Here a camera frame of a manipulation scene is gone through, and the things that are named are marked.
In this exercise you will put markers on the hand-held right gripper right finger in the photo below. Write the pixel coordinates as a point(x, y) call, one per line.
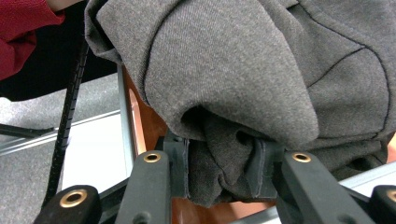
point(308, 193)

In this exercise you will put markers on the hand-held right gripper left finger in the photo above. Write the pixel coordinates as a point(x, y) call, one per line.
point(146, 186)

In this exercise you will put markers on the dark grey pants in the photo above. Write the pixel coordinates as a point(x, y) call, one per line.
point(236, 77)

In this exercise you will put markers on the black metal frame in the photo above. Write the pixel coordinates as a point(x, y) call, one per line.
point(25, 130)

